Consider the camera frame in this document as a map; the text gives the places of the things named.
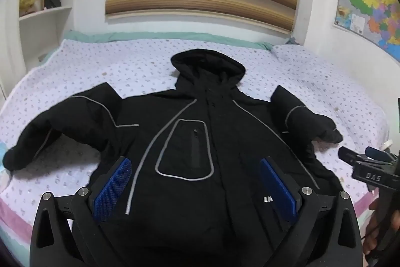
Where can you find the bed with dotted white sheet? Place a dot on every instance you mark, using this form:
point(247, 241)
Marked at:
point(93, 66)

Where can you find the white wall bookshelf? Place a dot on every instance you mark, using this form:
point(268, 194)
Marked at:
point(59, 23)

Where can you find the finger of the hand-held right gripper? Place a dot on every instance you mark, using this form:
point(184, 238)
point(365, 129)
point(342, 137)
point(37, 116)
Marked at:
point(350, 156)
point(378, 155)

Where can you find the colourful country wall map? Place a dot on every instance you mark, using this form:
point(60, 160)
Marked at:
point(368, 1)

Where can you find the teal bed sheet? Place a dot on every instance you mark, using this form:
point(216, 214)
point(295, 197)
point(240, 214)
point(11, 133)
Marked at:
point(140, 36)

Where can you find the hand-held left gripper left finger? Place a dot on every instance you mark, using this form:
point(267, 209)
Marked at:
point(114, 188)

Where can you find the person's right hand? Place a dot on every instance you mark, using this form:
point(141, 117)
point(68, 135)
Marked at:
point(372, 242)

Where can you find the black hooded jacket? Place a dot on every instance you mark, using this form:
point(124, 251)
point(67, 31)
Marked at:
point(187, 192)

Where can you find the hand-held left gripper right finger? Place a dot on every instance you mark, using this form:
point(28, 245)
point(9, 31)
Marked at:
point(279, 188)

